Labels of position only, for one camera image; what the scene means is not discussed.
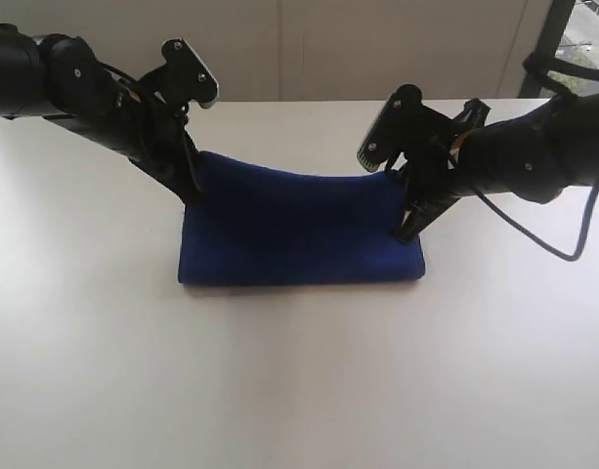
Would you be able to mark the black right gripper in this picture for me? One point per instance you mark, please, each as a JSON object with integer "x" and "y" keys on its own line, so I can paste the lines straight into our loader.
{"x": 426, "y": 174}

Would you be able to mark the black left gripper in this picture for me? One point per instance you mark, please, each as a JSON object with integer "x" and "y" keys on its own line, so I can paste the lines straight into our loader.
{"x": 122, "y": 115}

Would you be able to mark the blue towel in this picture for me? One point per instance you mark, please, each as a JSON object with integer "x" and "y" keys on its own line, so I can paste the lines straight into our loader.
{"x": 257, "y": 226}

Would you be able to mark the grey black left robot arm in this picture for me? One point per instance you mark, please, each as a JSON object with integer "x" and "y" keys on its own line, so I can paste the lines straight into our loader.
{"x": 60, "y": 79}

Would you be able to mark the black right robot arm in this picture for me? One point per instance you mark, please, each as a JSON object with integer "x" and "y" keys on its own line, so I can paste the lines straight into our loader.
{"x": 534, "y": 156}

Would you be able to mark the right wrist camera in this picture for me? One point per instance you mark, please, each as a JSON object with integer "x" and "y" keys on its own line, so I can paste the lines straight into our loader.
{"x": 404, "y": 124}

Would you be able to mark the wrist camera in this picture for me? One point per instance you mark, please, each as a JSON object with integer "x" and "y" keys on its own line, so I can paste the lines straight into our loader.
{"x": 404, "y": 124}
{"x": 183, "y": 78}

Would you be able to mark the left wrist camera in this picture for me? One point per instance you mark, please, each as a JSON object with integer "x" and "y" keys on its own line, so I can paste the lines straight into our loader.
{"x": 183, "y": 78}

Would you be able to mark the dark window frame post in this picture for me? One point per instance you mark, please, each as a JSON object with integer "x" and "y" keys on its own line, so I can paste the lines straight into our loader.
{"x": 548, "y": 41}

